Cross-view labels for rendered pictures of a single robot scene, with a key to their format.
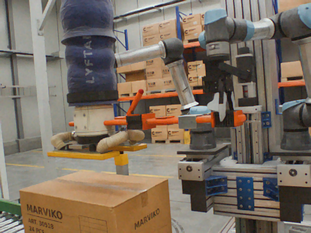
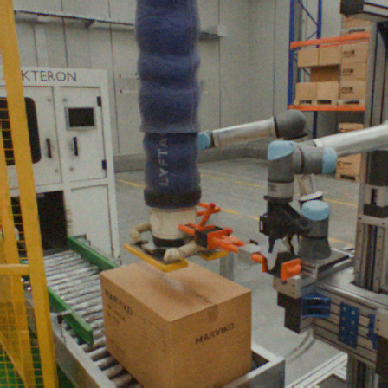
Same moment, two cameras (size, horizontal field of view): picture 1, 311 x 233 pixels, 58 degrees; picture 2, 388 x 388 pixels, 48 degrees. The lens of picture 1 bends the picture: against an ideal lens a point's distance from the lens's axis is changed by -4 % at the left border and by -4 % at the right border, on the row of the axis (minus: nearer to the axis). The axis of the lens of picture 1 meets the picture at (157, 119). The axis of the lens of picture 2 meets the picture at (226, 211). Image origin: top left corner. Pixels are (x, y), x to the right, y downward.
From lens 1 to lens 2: 0.64 m
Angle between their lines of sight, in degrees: 21
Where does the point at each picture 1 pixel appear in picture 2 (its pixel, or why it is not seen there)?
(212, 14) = (273, 151)
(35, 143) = not seen: hidden behind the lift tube
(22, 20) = not seen: outside the picture
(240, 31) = (311, 168)
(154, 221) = (224, 336)
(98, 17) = (176, 111)
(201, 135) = (310, 241)
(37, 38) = not seen: hidden behind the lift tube
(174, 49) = (287, 130)
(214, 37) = (273, 177)
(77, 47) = (152, 144)
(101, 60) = (177, 160)
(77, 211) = (143, 313)
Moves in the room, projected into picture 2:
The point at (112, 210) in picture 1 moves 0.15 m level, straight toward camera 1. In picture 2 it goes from (168, 325) to (156, 348)
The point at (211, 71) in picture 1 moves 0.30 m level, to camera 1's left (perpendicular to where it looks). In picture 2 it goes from (271, 210) to (177, 203)
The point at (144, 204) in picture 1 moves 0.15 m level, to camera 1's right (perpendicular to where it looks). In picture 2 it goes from (212, 319) to (249, 325)
